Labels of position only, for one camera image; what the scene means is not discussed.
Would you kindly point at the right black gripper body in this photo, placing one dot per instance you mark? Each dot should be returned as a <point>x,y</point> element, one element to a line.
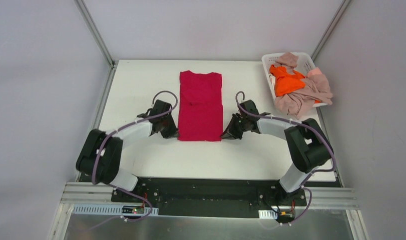
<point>236,124</point>

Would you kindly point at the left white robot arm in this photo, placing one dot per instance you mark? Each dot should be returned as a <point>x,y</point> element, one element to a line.
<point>101,153</point>

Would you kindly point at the aluminium frame rail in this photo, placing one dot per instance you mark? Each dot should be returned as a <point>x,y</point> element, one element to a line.
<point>332,198</point>

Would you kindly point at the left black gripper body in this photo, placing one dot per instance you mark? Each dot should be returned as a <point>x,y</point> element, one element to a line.
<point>167,125</point>

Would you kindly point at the beige pink t shirt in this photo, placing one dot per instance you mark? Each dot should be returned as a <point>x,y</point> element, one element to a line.
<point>299,102</point>

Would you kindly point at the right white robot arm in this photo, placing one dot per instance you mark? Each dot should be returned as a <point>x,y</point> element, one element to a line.
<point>308,147</point>

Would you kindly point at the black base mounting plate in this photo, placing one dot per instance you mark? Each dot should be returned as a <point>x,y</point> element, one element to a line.
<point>218,198</point>

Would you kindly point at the orange t shirt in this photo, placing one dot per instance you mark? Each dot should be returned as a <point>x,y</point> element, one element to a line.
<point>286,79</point>

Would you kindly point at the red t shirt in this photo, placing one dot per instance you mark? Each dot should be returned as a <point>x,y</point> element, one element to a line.
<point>201,110</point>

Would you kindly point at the white plastic laundry basket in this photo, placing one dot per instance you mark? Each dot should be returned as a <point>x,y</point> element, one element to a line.
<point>304,65</point>

